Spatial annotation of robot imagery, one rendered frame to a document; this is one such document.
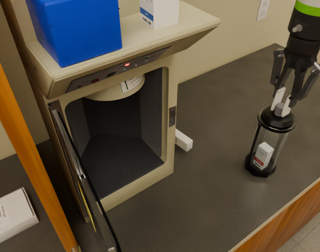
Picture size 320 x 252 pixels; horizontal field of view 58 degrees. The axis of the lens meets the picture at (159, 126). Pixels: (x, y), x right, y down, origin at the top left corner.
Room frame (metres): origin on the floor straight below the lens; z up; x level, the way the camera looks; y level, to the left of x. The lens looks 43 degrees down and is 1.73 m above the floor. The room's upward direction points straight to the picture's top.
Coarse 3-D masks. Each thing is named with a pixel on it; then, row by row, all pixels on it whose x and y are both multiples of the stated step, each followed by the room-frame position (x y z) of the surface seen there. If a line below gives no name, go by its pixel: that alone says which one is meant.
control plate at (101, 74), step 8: (168, 48) 0.49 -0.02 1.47; (144, 56) 0.45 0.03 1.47; (152, 56) 0.49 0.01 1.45; (120, 64) 0.42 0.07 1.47; (96, 72) 0.40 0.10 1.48; (104, 72) 0.42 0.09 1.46; (120, 72) 0.48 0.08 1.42; (72, 80) 0.37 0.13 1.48; (80, 80) 0.39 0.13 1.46; (88, 80) 0.42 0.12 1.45; (72, 88) 0.41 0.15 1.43
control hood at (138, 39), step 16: (128, 16) 0.53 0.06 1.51; (192, 16) 0.53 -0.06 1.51; (208, 16) 0.53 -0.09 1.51; (128, 32) 0.46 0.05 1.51; (144, 32) 0.46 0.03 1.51; (160, 32) 0.46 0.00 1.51; (176, 32) 0.46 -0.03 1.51; (192, 32) 0.48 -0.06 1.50; (208, 32) 0.54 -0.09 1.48; (32, 48) 0.41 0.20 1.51; (128, 48) 0.41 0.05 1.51; (144, 48) 0.42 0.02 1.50; (160, 48) 0.46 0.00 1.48; (176, 48) 0.53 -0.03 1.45; (48, 64) 0.36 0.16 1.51; (80, 64) 0.36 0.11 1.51; (96, 64) 0.37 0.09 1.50; (112, 64) 0.40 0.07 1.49; (144, 64) 0.52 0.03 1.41; (48, 80) 0.35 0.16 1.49; (64, 80) 0.35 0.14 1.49; (48, 96) 0.40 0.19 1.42
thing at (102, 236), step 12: (60, 120) 0.38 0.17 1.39; (60, 132) 0.37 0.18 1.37; (72, 156) 0.29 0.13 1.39; (72, 168) 0.36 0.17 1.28; (84, 180) 0.25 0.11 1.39; (84, 192) 0.24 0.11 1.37; (84, 204) 0.34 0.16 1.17; (96, 204) 0.21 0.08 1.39; (96, 216) 0.19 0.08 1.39; (96, 228) 0.23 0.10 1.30; (96, 240) 0.33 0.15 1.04; (108, 240) 0.16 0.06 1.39
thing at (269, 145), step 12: (264, 108) 0.68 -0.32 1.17; (264, 132) 0.61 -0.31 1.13; (276, 132) 0.59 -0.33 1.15; (288, 132) 0.61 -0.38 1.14; (264, 144) 0.60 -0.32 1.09; (276, 144) 0.59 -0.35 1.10; (252, 156) 0.62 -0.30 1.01; (264, 156) 0.60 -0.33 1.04; (276, 156) 0.60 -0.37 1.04; (264, 168) 0.59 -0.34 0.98
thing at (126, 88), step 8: (128, 80) 0.56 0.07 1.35; (136, 80) 0.58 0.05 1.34; (144, 80) 0.60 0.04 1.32; (112, 88) 0.54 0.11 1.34; (120, 88) 0.54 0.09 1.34; (128, 88) 0.55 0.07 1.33; (136, 88) 0.56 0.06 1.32; (88, 96) 0.54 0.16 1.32; (96, 96) 0.53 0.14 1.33; (104, 96) 0.53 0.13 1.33; (112, 96) 0.53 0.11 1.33; (120, 96) 0.53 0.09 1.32
